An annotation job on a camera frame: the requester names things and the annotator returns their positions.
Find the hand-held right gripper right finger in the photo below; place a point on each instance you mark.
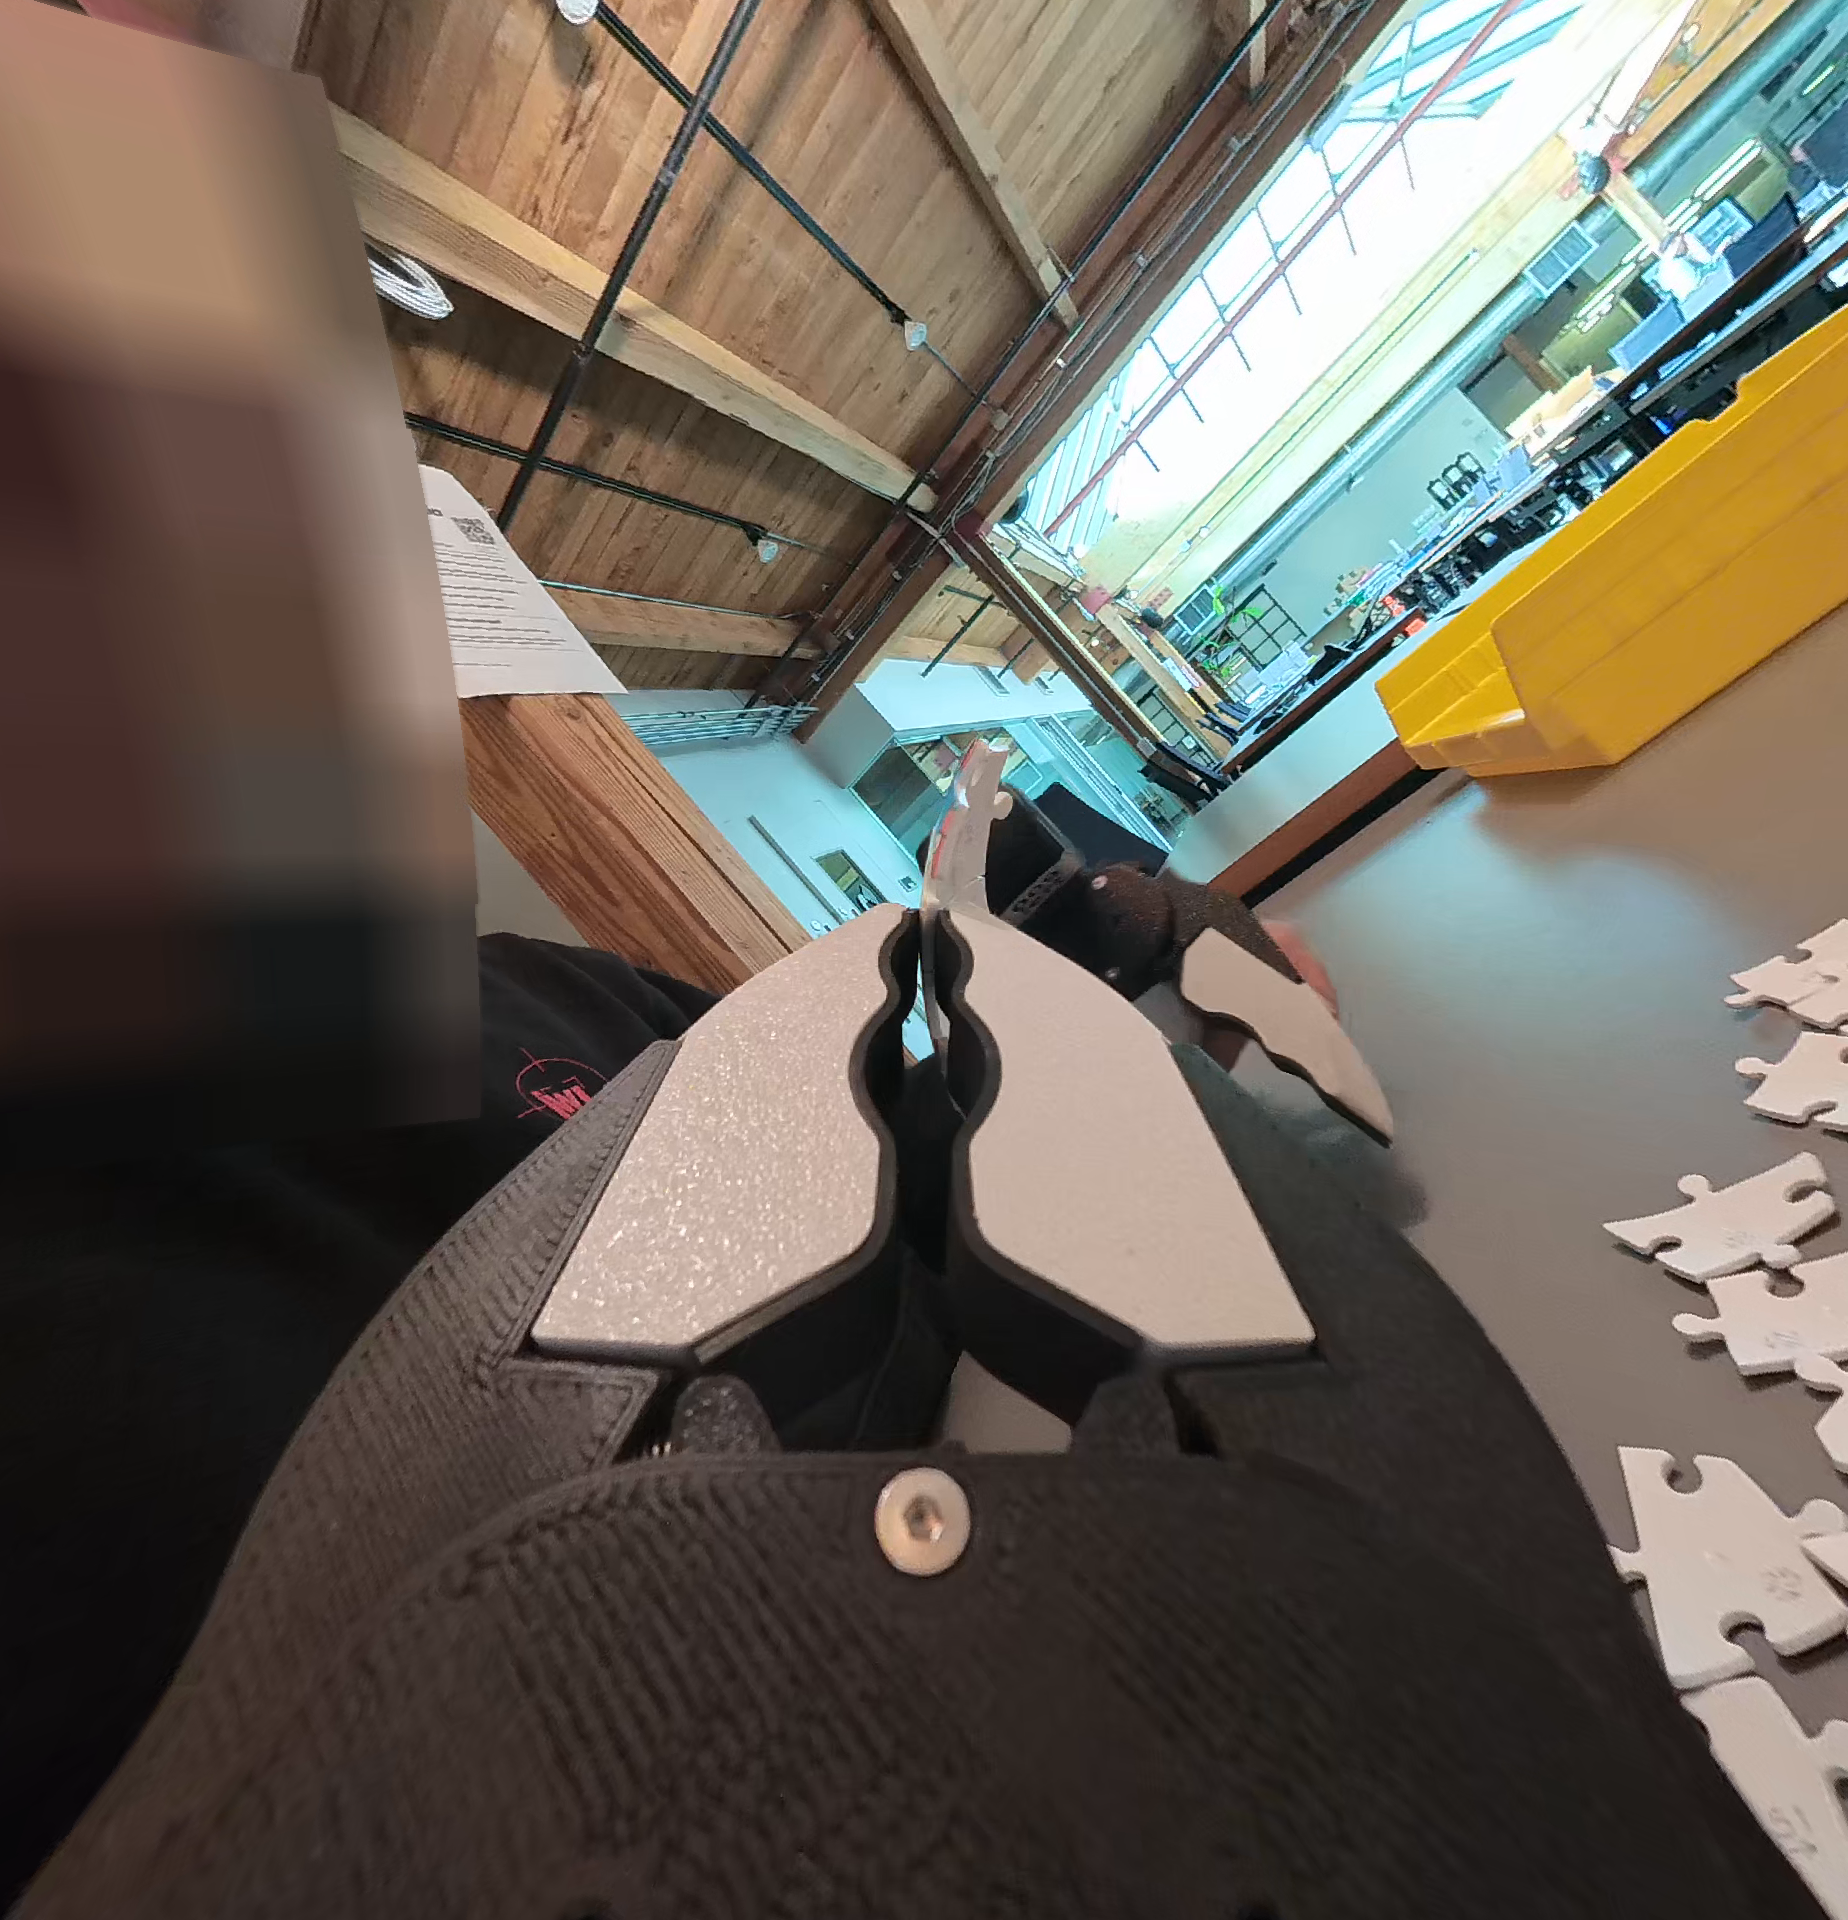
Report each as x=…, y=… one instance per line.
x=1120, y=1186

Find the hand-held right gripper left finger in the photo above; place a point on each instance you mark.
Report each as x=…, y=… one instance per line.
x=730, y=1171

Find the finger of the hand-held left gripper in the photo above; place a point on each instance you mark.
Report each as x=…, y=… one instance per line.
x=1285, y=1020

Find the curved puzzle piece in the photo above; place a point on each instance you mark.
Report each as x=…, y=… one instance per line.
x=966, y=816

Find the scattered white puzzle pieces pile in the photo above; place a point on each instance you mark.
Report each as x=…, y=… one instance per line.
x=1734, y=1560

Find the person's left hand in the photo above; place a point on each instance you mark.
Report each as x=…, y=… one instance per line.
x=1307, y=960

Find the dark box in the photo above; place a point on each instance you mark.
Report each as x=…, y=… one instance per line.
x=1081, y=841

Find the green potted plant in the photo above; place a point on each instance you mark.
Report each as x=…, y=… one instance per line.
x=1216, y=626

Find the person's black sweatshirt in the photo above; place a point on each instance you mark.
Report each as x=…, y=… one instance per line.
x=190, y=1350

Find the yellow plastic bin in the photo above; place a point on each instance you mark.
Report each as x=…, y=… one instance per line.
x=1721, y=645
x=1660, y=510

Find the white paper notice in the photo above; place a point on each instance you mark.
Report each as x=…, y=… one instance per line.
x=511, y=601

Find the large skylight window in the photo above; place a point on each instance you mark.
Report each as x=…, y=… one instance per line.
x=1315, y=285

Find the black ceiling pipe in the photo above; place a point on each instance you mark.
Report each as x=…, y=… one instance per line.
x=625, y=255

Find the wooden post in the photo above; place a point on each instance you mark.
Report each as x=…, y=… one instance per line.
x=625, y=841

